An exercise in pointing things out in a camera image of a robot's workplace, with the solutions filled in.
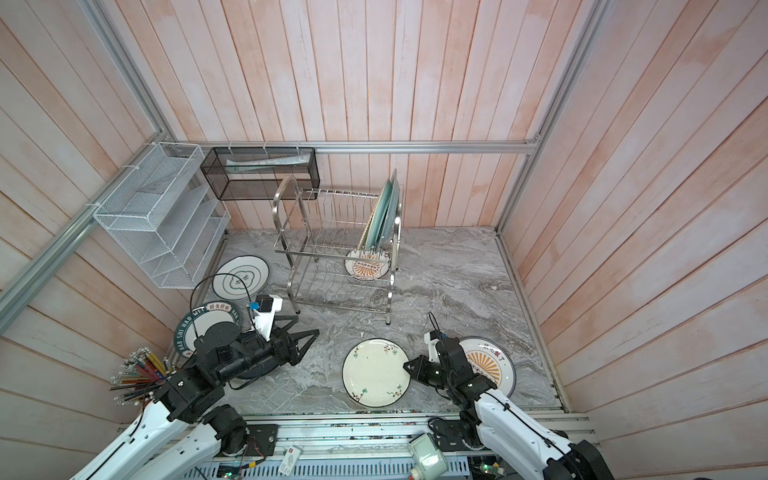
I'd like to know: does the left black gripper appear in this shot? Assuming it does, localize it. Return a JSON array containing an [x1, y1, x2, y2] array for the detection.
[[217, 314, 320, 383]]

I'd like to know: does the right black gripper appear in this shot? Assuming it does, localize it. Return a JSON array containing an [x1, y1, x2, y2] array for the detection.
[[403, 352, 455, 388]]

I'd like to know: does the cream floral plate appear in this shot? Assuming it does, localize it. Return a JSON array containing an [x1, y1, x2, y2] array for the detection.
[[342, 338, 411, 408]]

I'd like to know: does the steel wire dish rack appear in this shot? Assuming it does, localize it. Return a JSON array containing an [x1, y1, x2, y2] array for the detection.
[[272, 177, 402, 325]]

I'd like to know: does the orange sunburst plate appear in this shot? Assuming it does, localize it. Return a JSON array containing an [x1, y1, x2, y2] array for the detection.
[[344, 249, 390, 281], [460, 337, 517, 397]]

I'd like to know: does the light teal flower plate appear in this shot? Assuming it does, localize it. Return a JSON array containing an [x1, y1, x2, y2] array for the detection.
[[364, 180, 393, 250]]

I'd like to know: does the grey green plate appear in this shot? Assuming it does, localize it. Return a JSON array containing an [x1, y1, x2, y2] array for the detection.
[[376, 170, 400, 248]]

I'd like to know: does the yellow woven plate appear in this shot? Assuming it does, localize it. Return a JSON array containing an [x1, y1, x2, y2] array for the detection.
[[357, 213, 373, 250]]

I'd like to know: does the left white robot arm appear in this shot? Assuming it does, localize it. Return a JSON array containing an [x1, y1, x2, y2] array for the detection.
[[75, 315, 320, 479]]

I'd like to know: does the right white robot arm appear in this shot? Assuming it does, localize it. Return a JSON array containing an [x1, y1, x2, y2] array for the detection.
[[403, 338, 613, 479]]

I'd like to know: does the dark navy plate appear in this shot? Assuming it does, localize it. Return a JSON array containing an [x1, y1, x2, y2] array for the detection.
[[236, 358, 279, 380]]

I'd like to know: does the white plate black clover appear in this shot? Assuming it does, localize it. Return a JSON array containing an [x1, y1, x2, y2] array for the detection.
[[212, 255, 270, 300]]

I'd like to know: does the white green device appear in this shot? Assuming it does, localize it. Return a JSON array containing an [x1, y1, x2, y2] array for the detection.
[[408, 434, 448, 480]]

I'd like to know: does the green rim lettered plate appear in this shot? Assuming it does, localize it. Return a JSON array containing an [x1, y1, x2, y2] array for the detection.
[[173, 300, 241, 358]]

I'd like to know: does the red pencil holder cup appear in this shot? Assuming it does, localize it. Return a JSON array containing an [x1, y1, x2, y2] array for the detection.
[[110, 347, 173, 405]]

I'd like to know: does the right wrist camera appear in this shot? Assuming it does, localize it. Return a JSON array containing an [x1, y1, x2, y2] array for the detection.
[[424, 330, 446, 363]]

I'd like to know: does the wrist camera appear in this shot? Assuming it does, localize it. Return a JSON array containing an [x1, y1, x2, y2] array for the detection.
[[424, 330, 446, 363], [250, 294, 283, 341]]

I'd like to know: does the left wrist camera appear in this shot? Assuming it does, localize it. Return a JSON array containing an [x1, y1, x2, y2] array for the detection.
[[250, 294, 283, 341]]

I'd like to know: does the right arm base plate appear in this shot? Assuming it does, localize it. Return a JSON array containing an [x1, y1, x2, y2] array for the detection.
[[427, 417, 484, 452]]

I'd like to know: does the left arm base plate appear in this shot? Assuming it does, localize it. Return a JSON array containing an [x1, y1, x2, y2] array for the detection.
[[222, 424, 279, 458]]

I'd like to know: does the black mesh wall basket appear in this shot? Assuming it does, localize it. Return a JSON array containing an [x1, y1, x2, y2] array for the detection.
[[201, 146, 320, 201]]

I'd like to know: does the white wire wall shelf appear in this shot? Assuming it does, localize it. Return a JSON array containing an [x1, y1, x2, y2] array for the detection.
[[94, 143, 230, 289]]

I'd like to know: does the aluminium frame rail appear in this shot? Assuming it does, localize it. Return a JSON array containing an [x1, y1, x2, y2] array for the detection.
[[1, 1, 615, 332]]

